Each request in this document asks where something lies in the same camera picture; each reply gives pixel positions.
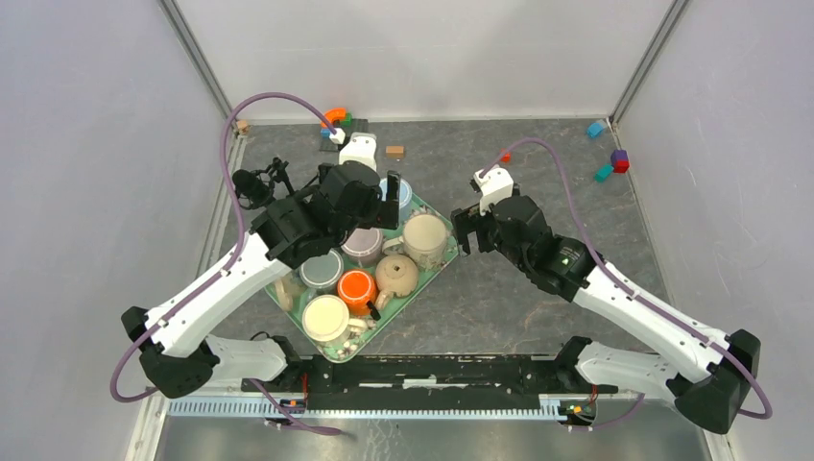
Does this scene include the grey lego baseplate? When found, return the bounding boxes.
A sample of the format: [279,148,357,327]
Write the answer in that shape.
[319,119,369,154]

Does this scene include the blue block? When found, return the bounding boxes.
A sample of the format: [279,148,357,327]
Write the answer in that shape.
[586,119,609,139]

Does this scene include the grey mug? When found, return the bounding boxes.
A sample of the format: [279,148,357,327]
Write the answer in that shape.
[299,249,345,294]

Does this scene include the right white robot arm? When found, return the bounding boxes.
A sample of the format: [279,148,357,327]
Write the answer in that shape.
[451,196,761,434]

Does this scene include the floral cream mug green inside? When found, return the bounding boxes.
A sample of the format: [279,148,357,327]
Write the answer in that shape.
[382,213,449,271]

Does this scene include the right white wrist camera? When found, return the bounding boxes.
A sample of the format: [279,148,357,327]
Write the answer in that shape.
[473,166,515,216]

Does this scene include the orange curved block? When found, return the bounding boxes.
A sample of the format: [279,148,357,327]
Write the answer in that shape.
[321,108,352,138]

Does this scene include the brown wooden block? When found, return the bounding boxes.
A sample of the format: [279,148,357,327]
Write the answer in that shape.
[385,145,406,159]

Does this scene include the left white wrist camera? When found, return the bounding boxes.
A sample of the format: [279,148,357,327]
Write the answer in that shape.
[327,128,377,171]

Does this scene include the purple red block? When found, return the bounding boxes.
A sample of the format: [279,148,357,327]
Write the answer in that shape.
[610,149,630,174]

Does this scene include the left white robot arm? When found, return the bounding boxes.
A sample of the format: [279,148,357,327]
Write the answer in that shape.
[121,158,401,399]

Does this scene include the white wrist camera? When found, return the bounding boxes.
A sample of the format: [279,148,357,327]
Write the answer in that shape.
[327,128,377,171]
[473,166,515,216]

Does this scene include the black mounting base rail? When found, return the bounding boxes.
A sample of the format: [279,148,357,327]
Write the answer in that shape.
[261,354,618,410]

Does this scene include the light blue ribbed mug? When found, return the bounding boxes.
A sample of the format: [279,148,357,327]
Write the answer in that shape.
[379,178,413,224]

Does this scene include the tan ceramic mug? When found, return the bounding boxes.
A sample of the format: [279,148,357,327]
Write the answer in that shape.
[374,255,419,309]

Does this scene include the mauve mug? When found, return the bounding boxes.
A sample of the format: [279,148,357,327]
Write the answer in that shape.
[341,229,384,267]

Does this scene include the teal block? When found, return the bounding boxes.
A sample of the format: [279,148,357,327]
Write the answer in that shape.
[594,164,614,182]

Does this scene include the orange mug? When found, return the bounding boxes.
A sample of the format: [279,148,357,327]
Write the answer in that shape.
[337,269,381,321]

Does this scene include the green floral tray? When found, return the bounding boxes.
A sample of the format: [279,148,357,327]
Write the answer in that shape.
[265,183,458,363]

